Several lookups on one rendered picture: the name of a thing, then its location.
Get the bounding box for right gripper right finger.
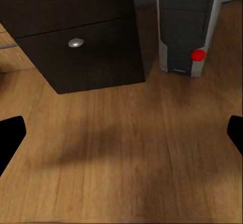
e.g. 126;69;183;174
227;115;243;155

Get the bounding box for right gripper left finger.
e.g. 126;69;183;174
0;116;26;176

